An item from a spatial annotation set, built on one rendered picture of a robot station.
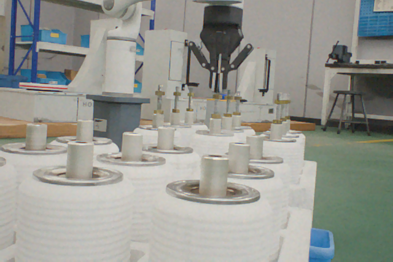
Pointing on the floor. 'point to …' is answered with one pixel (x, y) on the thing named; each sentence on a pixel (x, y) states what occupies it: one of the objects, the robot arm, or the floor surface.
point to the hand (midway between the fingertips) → (218, 82)
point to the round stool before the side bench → (352, 110)
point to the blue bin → (321, 246)
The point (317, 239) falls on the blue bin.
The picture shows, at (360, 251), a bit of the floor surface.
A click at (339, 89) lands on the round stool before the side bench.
